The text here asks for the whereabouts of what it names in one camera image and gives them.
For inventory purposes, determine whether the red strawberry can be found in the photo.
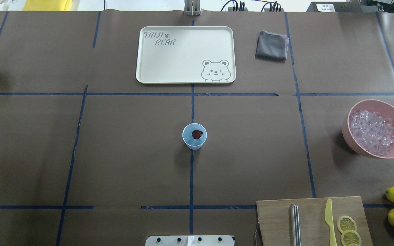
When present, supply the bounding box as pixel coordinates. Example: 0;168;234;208
191;129;203;140

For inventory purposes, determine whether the light blue plastic cup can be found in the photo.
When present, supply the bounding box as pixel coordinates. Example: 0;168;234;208
182;123;208;150

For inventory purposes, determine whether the pile of clear ice cubes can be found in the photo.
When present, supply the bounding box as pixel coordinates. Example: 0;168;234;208
349;110;394;156

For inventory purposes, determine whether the cream bear serving tray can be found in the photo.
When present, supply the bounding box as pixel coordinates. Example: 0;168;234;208
135;26;236;84

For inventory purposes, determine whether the grey folded cloth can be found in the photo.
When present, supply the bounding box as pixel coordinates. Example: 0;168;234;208
255;30;289;62

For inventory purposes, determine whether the wooden cutting board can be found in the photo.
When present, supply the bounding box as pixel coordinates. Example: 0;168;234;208
257;196;373;246

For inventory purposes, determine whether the steel muddler with black tip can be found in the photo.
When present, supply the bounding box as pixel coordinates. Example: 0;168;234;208
290;204;301;246

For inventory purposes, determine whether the yellow plastic knife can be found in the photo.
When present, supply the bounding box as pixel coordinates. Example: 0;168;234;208
324;198;337;246

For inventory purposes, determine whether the black box with label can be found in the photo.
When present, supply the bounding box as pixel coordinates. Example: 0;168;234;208
306;1;363;13

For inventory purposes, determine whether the pink bowl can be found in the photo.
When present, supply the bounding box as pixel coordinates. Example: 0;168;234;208
342;99;394;159

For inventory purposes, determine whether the yellow cloth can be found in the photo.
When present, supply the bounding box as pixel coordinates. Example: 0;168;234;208
22;0;72;11

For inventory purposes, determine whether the aluminium frame post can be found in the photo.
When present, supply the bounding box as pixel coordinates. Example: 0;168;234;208
184;0;201;16

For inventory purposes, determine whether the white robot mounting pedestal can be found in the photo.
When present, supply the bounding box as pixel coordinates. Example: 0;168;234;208
145;235;236;246

